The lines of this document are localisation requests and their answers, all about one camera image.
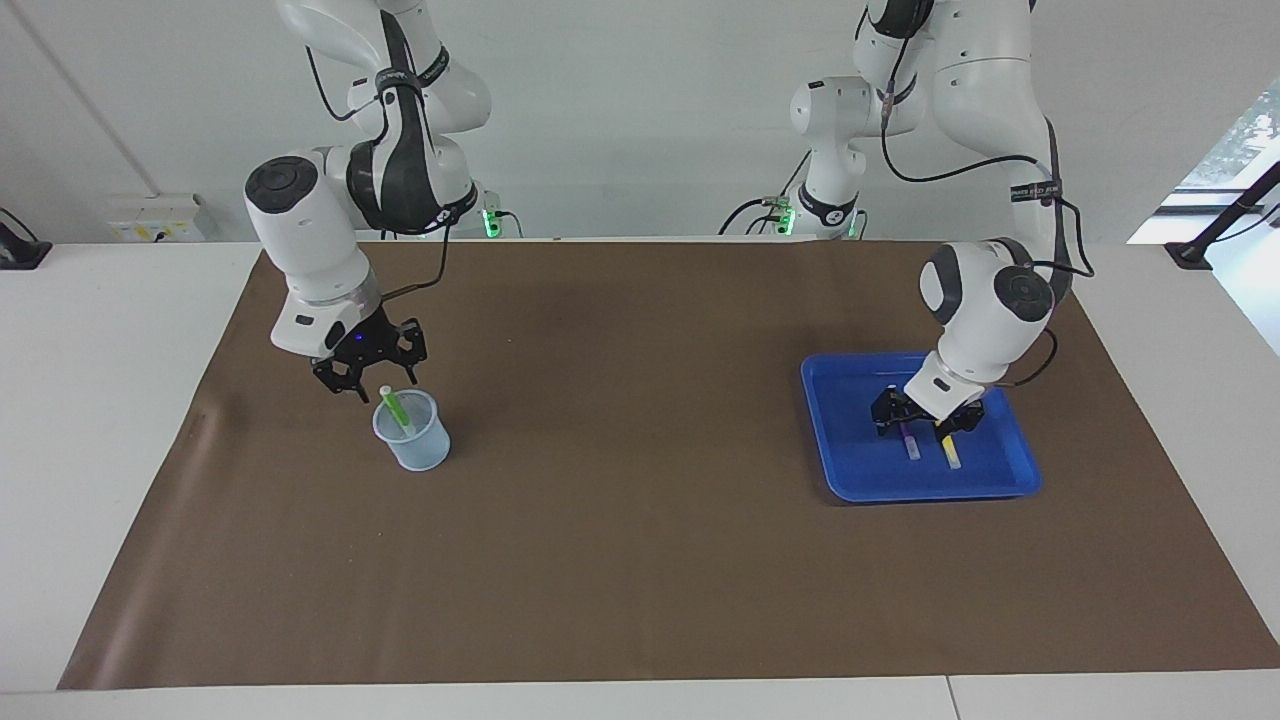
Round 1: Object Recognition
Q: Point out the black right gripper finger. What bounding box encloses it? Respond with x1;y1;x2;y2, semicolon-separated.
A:
312;358;371;404
396;318;429;386

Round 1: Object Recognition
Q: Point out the green pen white cap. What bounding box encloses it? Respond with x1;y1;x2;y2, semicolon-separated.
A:
379;385;416;436

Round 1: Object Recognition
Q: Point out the blue plastic tray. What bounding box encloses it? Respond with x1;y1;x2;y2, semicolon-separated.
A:
800;350;1043;504

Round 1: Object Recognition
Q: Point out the silver mesh pen cup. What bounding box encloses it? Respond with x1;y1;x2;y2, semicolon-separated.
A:
372;389;451;472

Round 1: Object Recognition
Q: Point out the brown table mat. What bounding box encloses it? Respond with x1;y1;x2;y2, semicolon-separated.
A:
57;240;1280;691

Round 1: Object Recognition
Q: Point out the black clamp stand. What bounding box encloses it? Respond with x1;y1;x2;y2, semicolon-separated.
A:
0;207;53;271
1165;160;1280;271

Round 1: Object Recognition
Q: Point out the bright window with foliage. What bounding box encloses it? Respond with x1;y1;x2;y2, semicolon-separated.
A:
1180;80;1280;193

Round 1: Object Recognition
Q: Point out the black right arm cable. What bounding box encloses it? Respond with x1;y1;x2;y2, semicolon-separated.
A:
305;45;451;303

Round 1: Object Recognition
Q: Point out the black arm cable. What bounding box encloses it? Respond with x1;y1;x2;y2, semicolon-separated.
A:
880;0;1096;389
305;45;451;303

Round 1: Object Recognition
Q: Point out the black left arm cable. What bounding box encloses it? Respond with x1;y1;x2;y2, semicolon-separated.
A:
880;0;1096;389

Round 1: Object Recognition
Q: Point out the white wall socket box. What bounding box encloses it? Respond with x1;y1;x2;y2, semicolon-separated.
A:
105;195;216;244

